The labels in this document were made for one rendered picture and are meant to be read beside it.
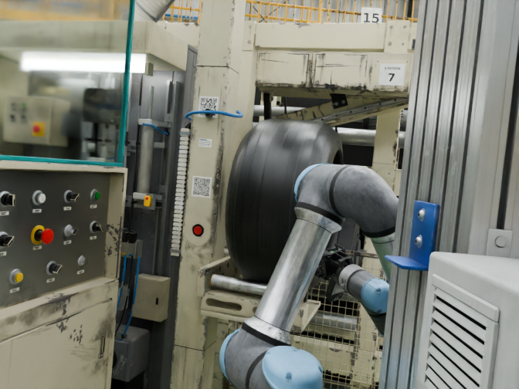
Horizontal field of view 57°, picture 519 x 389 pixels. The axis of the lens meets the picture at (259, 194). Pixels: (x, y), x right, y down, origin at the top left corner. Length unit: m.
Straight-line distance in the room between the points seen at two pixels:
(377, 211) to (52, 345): 0.95
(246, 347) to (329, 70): 1.21
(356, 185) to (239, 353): 0.42
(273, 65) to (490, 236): 1.52
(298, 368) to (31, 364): 0.75
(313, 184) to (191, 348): 1.00
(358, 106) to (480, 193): 1.48
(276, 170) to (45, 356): 0.82
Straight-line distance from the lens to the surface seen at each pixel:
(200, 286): 1.68
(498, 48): 0.61
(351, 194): 1.00
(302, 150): 1.49
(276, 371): 0.94
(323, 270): 1.37
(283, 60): 1.99
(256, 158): 1.51
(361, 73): 1.93
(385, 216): 1.00
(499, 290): 0.44
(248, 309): 1.65
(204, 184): 1.76
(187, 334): 1.88
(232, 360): 1.07
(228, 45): 1.79
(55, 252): 1.48
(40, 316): 1.42
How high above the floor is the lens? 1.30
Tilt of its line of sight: 3 degrees down
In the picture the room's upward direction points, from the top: 5 degrees clockwise
